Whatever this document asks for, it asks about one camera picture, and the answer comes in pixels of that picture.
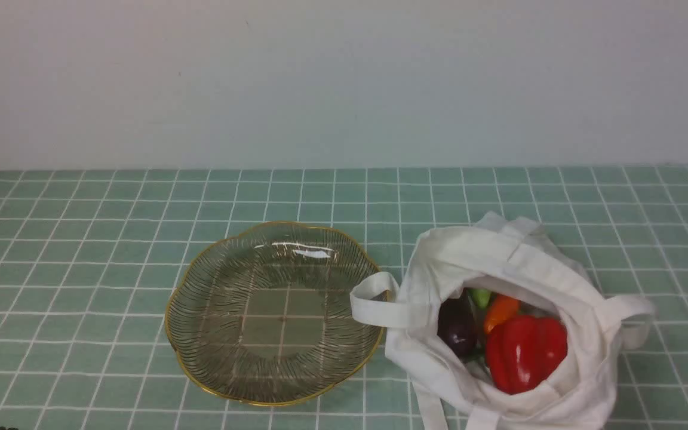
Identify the red bell pepper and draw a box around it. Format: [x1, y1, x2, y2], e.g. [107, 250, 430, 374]
[486, 315, 568, 395]

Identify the white cloth tote bag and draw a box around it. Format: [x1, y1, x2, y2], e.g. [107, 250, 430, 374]
[350, 212, 656, 429]

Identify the gold-rimmed glass bowl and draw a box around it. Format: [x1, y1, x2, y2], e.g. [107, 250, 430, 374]
[165, 221, 384, 407]

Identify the purple eggplant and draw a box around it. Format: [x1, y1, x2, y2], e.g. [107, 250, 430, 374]
[437, 296, 478, 361]

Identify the green chili pepper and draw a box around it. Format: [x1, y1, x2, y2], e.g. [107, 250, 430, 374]
[469, 288, 493, 310]

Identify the orange chili pepper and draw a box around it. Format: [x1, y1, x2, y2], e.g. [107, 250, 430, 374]
[483, 294, 521, 335]

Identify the green checkered tablecloth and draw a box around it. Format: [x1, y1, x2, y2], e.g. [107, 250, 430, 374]
[0, 164, 688, 429]

